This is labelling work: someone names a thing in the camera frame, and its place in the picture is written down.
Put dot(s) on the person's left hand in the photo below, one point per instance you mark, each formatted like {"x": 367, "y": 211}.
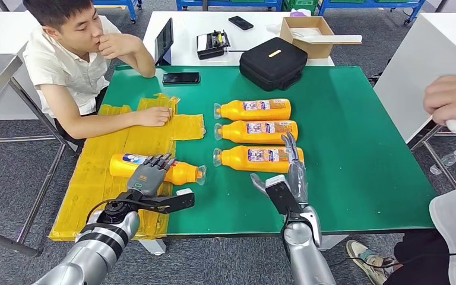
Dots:
{"x": 119, "y": 45}

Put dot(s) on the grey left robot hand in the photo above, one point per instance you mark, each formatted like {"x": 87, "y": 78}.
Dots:
{"x": 147, "y": 179}

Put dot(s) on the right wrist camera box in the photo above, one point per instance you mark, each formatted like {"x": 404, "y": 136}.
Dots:
{"x": 283, "y": 196}

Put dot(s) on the person's right hand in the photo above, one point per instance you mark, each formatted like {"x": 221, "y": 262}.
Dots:
{"x": 155, "y": 117}

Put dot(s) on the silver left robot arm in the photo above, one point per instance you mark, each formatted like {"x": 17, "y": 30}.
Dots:
{"x": 94, "y": 248}

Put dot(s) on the green top table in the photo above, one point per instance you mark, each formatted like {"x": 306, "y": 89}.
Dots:
{"x": 350, "y": 137}

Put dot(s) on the green plastic crate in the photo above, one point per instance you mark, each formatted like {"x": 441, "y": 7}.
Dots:
{"x": 300, "y": 4}

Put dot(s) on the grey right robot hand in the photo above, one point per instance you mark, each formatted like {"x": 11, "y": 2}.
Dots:
{"x": 298, "y": 177}

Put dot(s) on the purple item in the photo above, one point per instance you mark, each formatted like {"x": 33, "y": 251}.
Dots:
{"x": 299, "y": 13}

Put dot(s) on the person's right forearm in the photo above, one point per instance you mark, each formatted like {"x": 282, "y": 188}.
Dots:
{"x": 102, "y": 124}

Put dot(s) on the orange detergent bottle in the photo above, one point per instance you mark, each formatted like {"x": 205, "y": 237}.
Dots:
{"x": 247, "y": 135}
{"x": 122, "y": 167}
{"x": 251, "y": 112}
{"x": 251, "y": 164}

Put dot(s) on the black smartphone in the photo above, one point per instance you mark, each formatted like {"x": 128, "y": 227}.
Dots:
{"x": 241, "y": 23}
{"x": 180, "y": 78}

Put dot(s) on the black zippered carrying case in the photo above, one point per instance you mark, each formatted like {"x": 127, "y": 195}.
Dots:
{"x": 273, "y": 65}

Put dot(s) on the black tablet on stand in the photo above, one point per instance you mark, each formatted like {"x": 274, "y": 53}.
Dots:
{"x": 164, "y": 41}

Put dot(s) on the person's left forearm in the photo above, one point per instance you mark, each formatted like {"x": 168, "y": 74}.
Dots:
{"x": 143, "y": 63}

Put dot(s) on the yellow taped cardboard mat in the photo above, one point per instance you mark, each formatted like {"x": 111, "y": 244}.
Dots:
{"x": 102, "y": 196}

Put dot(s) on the white packing material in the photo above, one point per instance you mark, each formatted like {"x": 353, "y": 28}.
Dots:
{"x": 306, "y": 32}

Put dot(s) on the white table with steel legs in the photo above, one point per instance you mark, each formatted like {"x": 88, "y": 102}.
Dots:
{"x": 420, "y": 67}

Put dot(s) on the black and white label printer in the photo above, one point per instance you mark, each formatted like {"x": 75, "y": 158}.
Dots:
{"x": 212, "y": 45}

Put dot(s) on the clear plastic water bottle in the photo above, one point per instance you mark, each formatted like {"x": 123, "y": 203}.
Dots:
{"x": 447, "y": 160}

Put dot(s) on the open cardboard box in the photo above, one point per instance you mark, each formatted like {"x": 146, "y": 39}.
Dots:
{"x": 316, "y": 51}

